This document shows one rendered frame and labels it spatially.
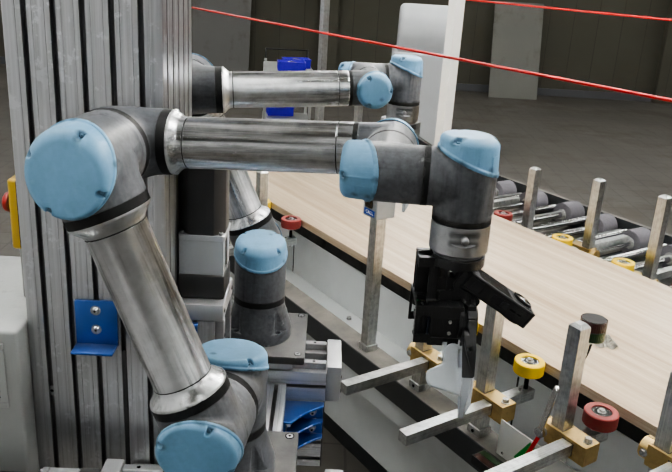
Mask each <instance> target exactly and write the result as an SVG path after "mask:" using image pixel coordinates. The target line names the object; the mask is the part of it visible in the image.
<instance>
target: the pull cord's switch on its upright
mask: <svg viewBox="0 0 672 472"><path fill-rule="evenodd" d="M329 13H330V0H321V5H320V25H319V31H322V32H327V33H328V31H329ZM327 50H328V35H324V34H319V45H318V65H317V71H320V70H326V69H327ZM315 120H317V121H324V106H322V107H315Z"/></svg>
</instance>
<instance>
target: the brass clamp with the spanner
mask: <svg viewBox="0 0 672 472"><path fill-rule="evenodd" d="M551 422H552V416H549V419H548V421H547V423H546V425H545V428H546V430H547V435H546V436H544V441H545V442H546V443H548V444H549V443H552V442H554V441H556V440H559V439H561V438H564V439H565V440H567V441H568V442H570V443H571V444H572V445H573V446H572V452H571V456H569V457H568V458H569V459H571V460H572V461H574V462H575V463H577V464H578V465H579V466H581V467H585V466H587V465H589V464H591V463H593V462H595V461H597V456H598V451H599V446H600V442H598V441H596V440H595V439H593V438H592V439H593V441H592V442H593V444H592V445H586V444H585V443H584V442H583V440H584V439H585V437H586V436H589V435H587V434H586V433H584V432H583V431H581V430H579V429H578V428H576V427H575V426H573V427H572V428H569V429H567V430H565V431H562V430H560V429H559V428H557V427H556V426H554V425H553V424H551Z"/></svg>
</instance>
